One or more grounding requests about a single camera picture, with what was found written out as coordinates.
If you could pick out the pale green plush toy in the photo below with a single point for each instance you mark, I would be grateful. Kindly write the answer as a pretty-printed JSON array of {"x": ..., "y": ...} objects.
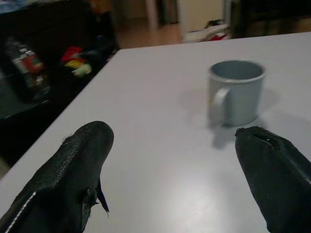
[{"x": 82, "y": 70}]

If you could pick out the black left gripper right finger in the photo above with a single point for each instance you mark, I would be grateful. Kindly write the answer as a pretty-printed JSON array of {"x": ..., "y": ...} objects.
[{"x": 279, "y": 184}]

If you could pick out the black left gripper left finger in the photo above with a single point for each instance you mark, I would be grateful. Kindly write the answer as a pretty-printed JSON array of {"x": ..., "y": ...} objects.
[{"x": 60, "y": 174}]

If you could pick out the red cloth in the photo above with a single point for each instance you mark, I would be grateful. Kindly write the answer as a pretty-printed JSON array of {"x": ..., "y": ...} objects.
[{"x": 218, "y": 37}]

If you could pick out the grey enamel mug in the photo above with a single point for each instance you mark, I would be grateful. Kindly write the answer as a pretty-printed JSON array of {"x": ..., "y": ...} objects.
[{"x": 243, "y": 102}]

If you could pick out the black cabinet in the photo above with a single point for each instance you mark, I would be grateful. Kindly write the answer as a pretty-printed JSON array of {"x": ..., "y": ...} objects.
[{"x": 269, "y": 17}]

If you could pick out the black glass coffee table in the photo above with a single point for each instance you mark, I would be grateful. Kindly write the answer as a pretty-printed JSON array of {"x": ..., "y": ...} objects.
[{"x": 9, "y": 104}]

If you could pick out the red plush toy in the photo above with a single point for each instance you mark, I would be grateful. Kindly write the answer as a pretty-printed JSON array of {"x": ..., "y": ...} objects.
[{"x": 71, "y": 52}]

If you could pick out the dark bottle with red label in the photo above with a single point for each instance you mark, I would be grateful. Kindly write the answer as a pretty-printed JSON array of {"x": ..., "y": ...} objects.
[{"x": 29, "y": 70}]

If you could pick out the yellow plush toy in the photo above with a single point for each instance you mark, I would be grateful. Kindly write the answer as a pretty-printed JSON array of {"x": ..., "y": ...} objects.
[{"x": 73, "y": 64}]

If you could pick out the black sofa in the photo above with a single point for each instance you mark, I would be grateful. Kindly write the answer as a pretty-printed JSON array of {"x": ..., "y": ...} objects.
[{"x": 56, "y": 26}]

